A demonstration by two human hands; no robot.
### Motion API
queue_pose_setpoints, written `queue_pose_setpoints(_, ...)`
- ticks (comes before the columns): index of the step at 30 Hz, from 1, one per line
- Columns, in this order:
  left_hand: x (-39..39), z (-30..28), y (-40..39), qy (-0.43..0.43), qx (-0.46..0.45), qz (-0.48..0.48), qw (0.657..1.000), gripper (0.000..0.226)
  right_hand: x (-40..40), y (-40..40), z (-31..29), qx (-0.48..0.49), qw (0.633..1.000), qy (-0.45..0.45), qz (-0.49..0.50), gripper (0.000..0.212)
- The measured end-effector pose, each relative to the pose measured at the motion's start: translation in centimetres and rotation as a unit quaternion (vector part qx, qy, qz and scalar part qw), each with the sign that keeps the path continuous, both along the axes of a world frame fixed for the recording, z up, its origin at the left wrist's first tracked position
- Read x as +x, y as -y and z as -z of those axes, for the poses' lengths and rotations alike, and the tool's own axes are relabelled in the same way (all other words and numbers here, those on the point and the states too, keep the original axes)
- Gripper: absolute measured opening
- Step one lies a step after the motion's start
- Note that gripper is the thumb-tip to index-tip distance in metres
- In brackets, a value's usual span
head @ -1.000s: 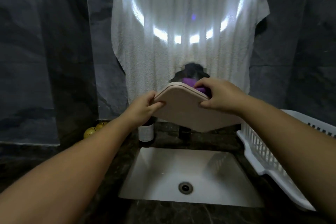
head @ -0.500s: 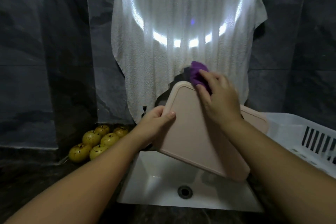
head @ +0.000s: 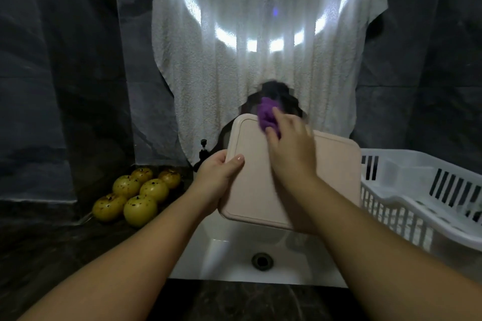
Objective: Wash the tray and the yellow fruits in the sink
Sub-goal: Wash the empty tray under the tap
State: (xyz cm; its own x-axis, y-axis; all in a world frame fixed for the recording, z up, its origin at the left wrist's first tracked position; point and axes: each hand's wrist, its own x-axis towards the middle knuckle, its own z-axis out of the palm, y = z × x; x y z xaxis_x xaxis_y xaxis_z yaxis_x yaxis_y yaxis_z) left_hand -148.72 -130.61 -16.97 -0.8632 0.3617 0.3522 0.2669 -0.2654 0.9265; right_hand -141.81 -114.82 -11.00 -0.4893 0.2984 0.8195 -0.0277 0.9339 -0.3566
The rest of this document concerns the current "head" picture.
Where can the dark soap pump bottle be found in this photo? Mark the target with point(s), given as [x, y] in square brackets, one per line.
[202, 151]

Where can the white hanging towel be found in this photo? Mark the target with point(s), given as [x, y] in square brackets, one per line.
[211, 46]

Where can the beige plastic tray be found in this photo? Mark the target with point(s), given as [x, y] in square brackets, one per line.
[252, 189]

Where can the white sink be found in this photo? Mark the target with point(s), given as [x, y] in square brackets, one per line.
[226, 253]

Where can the person's left hand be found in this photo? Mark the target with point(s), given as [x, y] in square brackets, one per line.
[215, 178]

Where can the metal sink drain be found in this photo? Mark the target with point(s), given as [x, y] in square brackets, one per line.
[262, 260]

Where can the person's left forearm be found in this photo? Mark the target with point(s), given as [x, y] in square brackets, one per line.
[120, 272]

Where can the purple cloth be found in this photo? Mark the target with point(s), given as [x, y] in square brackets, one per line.
[268, 115]

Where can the group of yellow apples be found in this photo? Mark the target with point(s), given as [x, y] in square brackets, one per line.
[140, 210]

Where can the white plastic basket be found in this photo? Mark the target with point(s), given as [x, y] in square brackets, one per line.
[429, 189]

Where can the person's right forearm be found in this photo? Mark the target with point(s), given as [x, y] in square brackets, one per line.
[376, 264]

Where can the person's right hand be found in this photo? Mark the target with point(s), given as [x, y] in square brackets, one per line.
[294, 151]

